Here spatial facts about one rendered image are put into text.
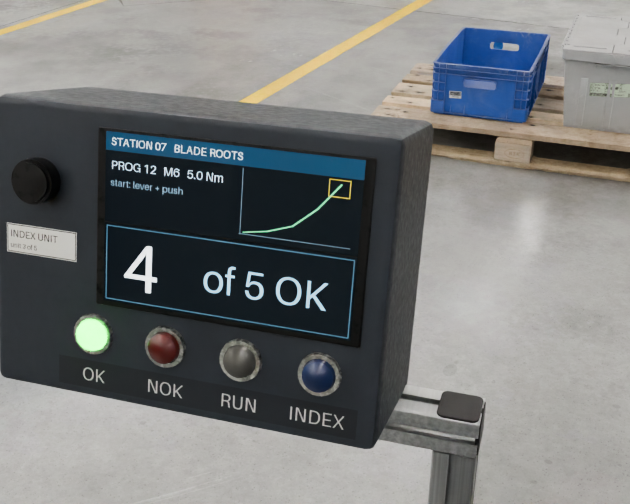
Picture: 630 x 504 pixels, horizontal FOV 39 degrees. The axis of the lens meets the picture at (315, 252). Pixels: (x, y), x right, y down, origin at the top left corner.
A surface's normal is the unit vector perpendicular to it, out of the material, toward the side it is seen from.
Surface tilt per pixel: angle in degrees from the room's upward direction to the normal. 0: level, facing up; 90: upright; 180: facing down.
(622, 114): 95
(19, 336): 75
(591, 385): 0
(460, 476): 90
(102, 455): 0
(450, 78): 90
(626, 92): 95
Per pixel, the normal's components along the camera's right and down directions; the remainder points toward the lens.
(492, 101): -0.34, 0.45
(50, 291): -0.28, 0.22
